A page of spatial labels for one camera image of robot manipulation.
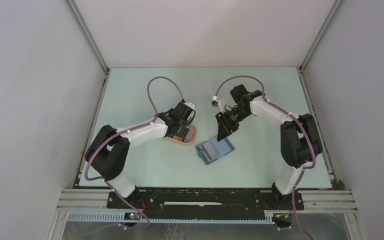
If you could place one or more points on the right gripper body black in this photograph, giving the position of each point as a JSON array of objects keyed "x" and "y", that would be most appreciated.
[{"x": 236, "y": 115}]

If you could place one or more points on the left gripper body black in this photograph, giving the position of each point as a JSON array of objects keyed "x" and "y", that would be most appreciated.
[{"x": 183, "y": 123}]

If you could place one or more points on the pink oval tray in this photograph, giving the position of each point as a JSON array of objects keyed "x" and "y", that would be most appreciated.
[{"x": 191, "y": 139}]

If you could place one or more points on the blue leather card holder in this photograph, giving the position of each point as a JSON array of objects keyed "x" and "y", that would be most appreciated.
[{"x": 213, "y": 150}]

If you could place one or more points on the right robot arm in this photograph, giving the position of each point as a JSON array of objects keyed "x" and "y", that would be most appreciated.
[{"x": 300, "y": 141}]

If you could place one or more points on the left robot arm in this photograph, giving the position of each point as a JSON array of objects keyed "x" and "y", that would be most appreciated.
[{"x": 107, "y": 154}]

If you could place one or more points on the yellow black credit card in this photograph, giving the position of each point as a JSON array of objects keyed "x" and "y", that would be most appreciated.
[{"x": 182, "y": 136}]

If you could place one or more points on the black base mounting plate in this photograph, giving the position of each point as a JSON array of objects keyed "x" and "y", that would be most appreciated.
[{"x": 217, "y": 204}]

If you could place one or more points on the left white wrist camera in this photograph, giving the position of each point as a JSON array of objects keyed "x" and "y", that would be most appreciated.
[{"x": 189, "y": 104}]

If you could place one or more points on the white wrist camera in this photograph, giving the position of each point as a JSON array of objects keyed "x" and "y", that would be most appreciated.
[
  {"x": 189, "y": 104},
  {"x": 219, "y": 102}
]

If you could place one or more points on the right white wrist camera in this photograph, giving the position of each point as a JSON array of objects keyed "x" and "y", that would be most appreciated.
[{"x": 219, "y": 102}]

